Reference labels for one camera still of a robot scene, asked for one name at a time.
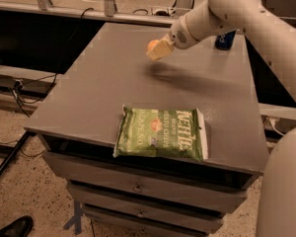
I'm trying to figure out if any black shoe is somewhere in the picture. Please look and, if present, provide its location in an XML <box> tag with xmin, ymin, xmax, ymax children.
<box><xmin>0</xmin><ymin>215</ymin><xmax>34</xmax><ymax>237</ymax></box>

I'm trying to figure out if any grey drawer cabinet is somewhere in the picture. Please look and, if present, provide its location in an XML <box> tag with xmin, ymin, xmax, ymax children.
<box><xmin>25</xmin><ymin>23</ymin><xmax>268</xmax><ymax>237</ymax></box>

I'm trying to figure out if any black cable bundle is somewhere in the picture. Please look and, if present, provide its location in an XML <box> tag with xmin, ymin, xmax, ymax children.
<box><xmin>8</xmin><ymin>72</ymin><xmax>59</xmax><ymax>119</ymax></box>

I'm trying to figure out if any orange fruit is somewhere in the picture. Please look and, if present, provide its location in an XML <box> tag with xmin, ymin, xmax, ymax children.
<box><xmin>147</xmin><ymin>39</ymin><xmax>159</xmax><ymax>51</ymax></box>

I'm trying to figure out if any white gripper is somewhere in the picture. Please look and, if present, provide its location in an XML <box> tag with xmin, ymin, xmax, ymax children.
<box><xmin>147</xmin><ymin>15</ymin><xmax>199</xmax><ymax>60</ymax></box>

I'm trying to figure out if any black table leg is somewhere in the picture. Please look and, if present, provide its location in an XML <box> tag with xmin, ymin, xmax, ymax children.
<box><xmin>0</xmin><ymin>131</ymin><xmax>34</xmax><ymax>177</ymax></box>

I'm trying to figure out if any blue pepsi can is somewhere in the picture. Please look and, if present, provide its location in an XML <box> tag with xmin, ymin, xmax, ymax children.
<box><xmin>214</xmin><ymin>31</ymin><xmax>236</xmax><ymax>50</ymax></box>

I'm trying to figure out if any green jalapeno chip bag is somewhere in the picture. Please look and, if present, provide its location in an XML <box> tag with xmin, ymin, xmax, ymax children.
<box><xmin>113</xmin><ymin>107</ymin><xmax>209</xmax><ymax>162</ymax></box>

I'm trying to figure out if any white power strip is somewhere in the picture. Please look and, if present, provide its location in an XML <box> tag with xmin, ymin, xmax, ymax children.
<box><xmin>151</xmin><ymin>7</ymin><xmax>175</xmax><ymax>17</ymax></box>

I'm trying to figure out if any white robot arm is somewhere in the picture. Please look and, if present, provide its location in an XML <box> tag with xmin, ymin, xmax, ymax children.
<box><xmin>147</xmin><ymin>0</ymin><xmax>296</xmax><ymax>237</ymax></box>

